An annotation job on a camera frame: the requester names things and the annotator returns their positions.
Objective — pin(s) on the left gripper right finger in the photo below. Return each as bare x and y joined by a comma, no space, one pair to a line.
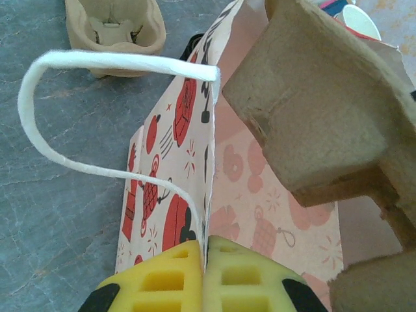
247,286

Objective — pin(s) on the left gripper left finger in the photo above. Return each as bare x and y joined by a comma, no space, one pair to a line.
156,286

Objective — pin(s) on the red white paper gift bag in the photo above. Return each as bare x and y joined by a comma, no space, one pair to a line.
191,130

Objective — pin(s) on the brown cardboard cup carrier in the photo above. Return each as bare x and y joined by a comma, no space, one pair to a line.
81,39
325,113

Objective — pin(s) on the stack of paper cups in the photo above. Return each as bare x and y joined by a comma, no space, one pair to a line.
357,22

